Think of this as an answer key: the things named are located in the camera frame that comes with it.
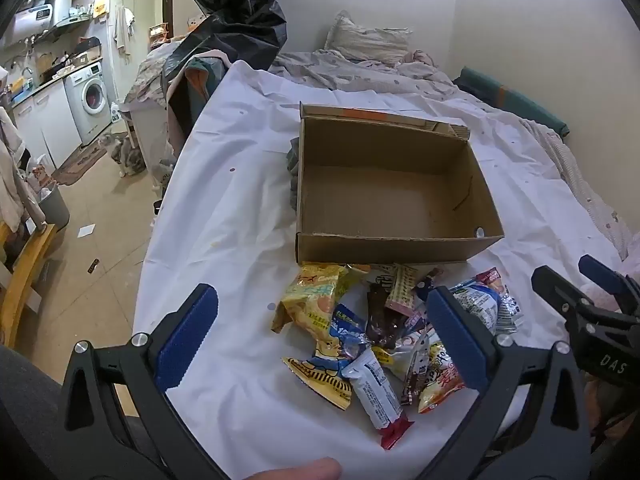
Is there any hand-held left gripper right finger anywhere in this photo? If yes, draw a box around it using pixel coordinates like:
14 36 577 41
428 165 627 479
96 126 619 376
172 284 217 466
415 285 596 480

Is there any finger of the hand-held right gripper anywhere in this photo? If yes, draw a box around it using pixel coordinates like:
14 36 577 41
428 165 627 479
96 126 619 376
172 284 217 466
531 264 602 342
578 254 640 309

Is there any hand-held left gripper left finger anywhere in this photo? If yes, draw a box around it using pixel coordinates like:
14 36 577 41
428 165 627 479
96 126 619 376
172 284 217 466
60 282 236 480

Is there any large blue white packet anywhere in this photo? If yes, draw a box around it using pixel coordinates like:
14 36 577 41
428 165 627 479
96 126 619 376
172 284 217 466
446 281 502 337

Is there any white orange snack packet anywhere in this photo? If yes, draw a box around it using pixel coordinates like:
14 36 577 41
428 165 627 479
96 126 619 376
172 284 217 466
417 340 467 414

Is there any slim brown snack packet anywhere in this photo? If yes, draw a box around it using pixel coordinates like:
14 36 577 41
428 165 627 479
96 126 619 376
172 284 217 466
401 330 432 407

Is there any white packet red label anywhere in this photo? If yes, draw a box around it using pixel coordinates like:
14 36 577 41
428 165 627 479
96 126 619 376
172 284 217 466
475 267 522 335

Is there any small white snack packet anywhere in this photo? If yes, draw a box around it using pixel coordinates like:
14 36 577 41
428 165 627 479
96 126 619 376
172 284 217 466
374 330 426 378

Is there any yellow brown snack packet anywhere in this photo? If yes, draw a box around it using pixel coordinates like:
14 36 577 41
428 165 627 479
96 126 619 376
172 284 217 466
385 263 419 317

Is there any dark brown snack packet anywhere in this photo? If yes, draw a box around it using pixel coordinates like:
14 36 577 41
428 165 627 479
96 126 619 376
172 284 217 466
366 282 407 352

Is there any beige snack packet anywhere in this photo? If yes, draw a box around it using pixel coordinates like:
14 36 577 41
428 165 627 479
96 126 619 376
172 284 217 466
370 263 401 287

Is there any long white packet red end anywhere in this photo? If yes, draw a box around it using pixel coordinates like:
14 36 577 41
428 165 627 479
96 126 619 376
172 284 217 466
342 348 415 450

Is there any small blue white packet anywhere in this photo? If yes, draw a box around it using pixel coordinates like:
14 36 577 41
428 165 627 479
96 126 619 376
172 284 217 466
329 304 372 357

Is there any blue yellow cartoon packet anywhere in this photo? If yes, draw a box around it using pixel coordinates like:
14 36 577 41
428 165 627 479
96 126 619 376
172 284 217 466
281 339 354 411

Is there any brown cardboard box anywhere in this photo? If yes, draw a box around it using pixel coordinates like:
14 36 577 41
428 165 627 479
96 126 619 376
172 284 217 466
295 102 505 266

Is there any dark grey clothing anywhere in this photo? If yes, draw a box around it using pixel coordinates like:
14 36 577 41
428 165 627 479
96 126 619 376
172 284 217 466
0 342 69 480

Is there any grey bin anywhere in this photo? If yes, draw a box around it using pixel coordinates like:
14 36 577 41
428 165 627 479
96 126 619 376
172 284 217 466
35 184 71 229

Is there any grey tabby cat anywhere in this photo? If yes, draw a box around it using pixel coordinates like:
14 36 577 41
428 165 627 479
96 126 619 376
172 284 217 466
107 132 147 178

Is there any teal mat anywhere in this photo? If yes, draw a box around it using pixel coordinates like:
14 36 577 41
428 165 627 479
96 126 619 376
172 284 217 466
452 65 571 139

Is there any brown patterned rug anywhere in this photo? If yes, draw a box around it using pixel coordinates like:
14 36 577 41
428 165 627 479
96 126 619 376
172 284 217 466
51 141 109 187

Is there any white side table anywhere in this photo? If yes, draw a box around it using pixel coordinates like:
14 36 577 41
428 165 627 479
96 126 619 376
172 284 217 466
122 102 174 172

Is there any white plastic bag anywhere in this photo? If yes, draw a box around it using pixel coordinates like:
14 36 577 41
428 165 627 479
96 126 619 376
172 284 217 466
25 154 54 192

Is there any hanging beige garment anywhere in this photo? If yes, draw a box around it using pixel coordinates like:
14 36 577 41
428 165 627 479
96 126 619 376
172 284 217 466
0 105 42 232

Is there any teal and salmon cloth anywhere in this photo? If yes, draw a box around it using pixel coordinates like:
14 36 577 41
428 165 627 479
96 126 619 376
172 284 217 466
184 52 228 137

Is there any white washing machine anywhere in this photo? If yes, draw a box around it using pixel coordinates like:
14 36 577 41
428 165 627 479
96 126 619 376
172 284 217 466
63 60 113 147

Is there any white base cabinet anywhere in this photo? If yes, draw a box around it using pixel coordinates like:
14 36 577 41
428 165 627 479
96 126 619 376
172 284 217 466
10 77 82 170

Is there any floral patterned cloth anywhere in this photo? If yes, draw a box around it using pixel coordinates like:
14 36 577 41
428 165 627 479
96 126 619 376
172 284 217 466
124 39 201 107

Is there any pink garment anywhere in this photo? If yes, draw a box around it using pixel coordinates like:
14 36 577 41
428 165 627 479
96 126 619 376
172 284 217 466
400 49 437 67

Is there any grey floral duvet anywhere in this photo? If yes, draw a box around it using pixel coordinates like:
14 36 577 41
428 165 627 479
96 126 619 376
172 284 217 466
270 50 463 98

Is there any hanging white towel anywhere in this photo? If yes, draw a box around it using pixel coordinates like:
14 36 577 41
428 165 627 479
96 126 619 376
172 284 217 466
113 3 137 64

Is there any striped pillow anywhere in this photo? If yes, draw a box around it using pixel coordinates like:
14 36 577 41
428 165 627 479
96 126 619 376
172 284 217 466
324 10 414 66

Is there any black plastic sheet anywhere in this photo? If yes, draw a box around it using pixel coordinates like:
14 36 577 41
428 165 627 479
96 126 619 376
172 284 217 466
162 0 289 137

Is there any white range hood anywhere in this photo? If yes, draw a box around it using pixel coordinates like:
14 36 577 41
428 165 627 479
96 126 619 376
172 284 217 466
49 0 94 30

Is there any white water heater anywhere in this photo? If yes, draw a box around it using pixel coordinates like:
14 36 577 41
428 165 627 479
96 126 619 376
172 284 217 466
12 4 57 37

